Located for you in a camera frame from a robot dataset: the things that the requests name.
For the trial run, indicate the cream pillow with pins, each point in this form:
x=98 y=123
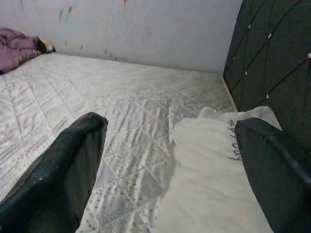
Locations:
x=206 y=170

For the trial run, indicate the white quilted mattress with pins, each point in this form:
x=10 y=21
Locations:
x=121 y=102

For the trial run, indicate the purple cartoon print blanket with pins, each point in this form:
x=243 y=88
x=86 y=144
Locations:
x=14 y=48

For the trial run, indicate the black tufted headboard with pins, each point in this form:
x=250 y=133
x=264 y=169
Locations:
x=272 y=60

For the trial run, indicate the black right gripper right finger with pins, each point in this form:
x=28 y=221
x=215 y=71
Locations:
x=279 y=189

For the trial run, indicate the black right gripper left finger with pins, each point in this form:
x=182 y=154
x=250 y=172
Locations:
x=53 y=184

